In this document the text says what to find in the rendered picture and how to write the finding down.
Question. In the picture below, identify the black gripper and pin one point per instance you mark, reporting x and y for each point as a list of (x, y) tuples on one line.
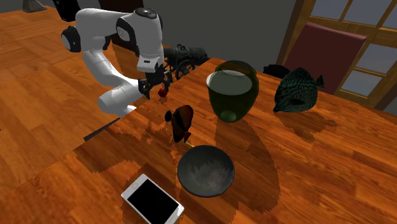
[(156, 77)]

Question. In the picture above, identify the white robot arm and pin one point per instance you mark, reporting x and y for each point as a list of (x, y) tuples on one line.
[(93, 28)]

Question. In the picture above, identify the small red cube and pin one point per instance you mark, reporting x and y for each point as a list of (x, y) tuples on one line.
[(162, 92)]

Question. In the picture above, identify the red and black fish figure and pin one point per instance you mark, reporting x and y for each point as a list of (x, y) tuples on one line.
[(181, 124)]

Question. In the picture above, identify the black cannon figure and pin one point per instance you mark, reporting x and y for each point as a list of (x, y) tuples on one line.
[(189, 53)]

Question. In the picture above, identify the green glass vase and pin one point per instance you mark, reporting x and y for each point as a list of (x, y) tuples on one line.
[(232, 102)]

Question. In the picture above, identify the dark grey bowl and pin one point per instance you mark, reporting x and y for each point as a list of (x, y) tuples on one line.
[(205, 171)]

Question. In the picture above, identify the white smartphone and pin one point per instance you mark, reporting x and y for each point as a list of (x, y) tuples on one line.
[(152, 201)]

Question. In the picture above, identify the black box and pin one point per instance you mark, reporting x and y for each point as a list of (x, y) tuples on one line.
[(66, 9)]

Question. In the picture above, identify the black rounded object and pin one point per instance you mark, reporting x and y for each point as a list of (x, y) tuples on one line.
[(276, 71)]

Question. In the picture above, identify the dark teal fish figure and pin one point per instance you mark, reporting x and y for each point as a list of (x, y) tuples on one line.
[(296, 91)]

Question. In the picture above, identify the grey cone-shaped base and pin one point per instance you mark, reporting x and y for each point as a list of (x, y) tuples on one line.
[(32, 5)]

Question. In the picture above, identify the dark red chair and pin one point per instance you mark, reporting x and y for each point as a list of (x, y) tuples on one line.
[(322, 56)]

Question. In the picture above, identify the wooden framed window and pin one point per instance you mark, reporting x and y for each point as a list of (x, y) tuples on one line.
[(366, 34)]

